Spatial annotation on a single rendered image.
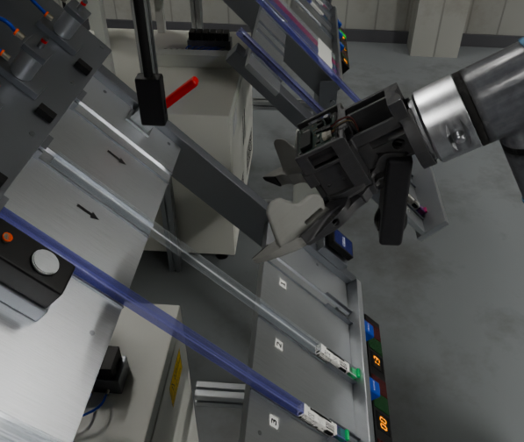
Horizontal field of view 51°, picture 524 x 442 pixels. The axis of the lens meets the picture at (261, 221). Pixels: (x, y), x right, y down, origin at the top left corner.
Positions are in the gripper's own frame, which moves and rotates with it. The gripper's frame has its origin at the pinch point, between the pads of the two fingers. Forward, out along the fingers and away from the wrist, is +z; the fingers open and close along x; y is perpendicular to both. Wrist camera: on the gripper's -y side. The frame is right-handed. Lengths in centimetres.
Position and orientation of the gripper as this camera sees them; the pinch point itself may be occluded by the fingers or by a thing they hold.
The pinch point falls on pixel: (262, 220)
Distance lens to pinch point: 62.3
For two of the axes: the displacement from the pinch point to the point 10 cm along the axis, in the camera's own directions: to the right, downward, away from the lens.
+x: -0.8, 6.3, -7.7
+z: -8.4, 3.7, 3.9
